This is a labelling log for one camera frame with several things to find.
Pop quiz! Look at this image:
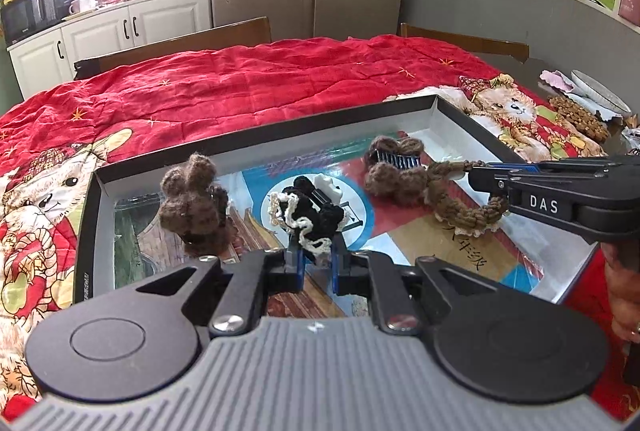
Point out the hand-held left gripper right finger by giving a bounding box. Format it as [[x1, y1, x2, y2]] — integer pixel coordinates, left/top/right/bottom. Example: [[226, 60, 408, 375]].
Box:
[[330, 249, 502, 337]]

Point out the black-rimmed cardboard box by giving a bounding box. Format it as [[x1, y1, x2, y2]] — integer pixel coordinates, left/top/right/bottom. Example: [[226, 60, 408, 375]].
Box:
[[72, 94, 601, 308]]

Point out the pink scalloped dish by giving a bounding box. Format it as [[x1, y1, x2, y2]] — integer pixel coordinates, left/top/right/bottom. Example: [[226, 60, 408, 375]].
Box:
[[539, 68, 578, 93]]

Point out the dark wooden chair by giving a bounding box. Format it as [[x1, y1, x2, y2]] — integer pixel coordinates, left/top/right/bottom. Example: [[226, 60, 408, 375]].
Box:
[[398, 22, 531, 64], [72, 16, 273, 79]]

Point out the pink container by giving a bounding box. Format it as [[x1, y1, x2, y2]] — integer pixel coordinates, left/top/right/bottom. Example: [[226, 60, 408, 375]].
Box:
[[617, 0, 640, 27]]

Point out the white bowl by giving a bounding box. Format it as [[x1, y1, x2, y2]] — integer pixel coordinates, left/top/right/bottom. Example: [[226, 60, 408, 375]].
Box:
[[570, 70, 633, 117]]

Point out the black microwave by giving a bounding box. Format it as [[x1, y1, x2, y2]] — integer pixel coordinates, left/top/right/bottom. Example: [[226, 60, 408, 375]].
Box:
[[0, 0, 63, 46]]

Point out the person's right hand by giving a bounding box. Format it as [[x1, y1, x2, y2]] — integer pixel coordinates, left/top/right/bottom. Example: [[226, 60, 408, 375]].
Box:
[[600, 241, 640, 345]]

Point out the brown beaded mat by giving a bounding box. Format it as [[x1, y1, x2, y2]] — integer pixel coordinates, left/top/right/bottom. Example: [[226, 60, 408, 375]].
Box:
[[547, 95, 613, 143]]

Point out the white hair clip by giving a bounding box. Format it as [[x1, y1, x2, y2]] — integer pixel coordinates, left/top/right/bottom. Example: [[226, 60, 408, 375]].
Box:
[[312, 174, 346, 204]]

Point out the red printed bear blanket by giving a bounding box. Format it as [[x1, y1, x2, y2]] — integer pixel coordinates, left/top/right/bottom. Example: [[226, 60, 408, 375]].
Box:
[[0, 34, 640, 422]]

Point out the brown braided hair tie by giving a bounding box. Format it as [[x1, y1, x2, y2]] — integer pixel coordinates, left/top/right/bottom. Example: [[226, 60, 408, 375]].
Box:
[[425, 158, 511, 238]]

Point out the white kitchen cabinet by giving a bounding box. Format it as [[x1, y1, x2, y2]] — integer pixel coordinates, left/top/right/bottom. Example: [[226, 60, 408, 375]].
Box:
[[7, 0, 213, 99]]

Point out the brown crochet claw clip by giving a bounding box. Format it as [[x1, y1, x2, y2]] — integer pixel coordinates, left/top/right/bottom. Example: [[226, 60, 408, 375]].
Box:
[[364, 136, 431, 203]]

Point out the brown crochet bear hair clip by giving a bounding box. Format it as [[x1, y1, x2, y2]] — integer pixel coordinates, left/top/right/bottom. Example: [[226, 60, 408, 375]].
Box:
[[159, 154, 234, 257]]

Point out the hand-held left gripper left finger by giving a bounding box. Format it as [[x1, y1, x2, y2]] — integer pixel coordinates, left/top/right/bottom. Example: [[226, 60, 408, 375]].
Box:
[[135, 247, 306, 338]]

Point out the black and cream crochet clip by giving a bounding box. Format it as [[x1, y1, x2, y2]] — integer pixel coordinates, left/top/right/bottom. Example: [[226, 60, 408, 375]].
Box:
[[267, 176, 351, 263]]

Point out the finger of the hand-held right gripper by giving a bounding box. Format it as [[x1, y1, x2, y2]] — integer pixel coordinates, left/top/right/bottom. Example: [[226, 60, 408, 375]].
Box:
[[468, 170, 515, 213], [470, 156, 622, 177]]

